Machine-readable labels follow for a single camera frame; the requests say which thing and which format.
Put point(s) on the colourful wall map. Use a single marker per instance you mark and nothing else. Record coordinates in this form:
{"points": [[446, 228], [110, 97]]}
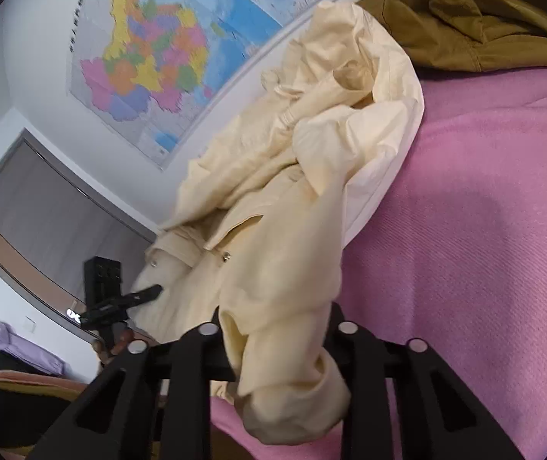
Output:
{"points": [[158, 48]]}

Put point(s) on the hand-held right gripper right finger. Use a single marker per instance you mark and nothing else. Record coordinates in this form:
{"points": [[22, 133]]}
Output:
{"points": [[352, 350]]}

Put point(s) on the cream jacket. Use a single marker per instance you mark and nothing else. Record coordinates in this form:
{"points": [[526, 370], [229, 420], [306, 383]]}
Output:
{"points": [[264, 249]]}

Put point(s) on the brown cloth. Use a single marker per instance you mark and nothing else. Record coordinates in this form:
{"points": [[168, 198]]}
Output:
{"points": [[39, 381]]}

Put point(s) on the pink blanket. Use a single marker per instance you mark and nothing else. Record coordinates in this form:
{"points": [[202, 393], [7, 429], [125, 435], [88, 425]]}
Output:
{"points": [[470, 249]]}

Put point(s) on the grey framed window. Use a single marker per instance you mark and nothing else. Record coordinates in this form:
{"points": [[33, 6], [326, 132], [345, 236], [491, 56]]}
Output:
{"points": [[39, 211]]}

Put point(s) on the purple cloth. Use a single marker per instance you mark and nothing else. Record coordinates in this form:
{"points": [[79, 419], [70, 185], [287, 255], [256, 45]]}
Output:
{"points": [[19, 350]]}

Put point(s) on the dark cloth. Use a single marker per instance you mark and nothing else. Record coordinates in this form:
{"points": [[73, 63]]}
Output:
{"points": [[15, 417]]}

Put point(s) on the person's left hand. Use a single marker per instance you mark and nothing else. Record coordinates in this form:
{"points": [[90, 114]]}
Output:
{"points": [[118, 340]]}

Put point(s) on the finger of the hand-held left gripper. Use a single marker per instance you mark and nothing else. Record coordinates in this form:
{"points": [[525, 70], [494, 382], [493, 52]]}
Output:
{"points": [[146, 292]]}

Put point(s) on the olive brown jacket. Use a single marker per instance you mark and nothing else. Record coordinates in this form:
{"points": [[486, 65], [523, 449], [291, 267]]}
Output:
{"points": [[470, 19]]}

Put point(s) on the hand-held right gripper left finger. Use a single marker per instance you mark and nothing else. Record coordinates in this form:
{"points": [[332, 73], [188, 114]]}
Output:
{"points": [[197, 362]]}

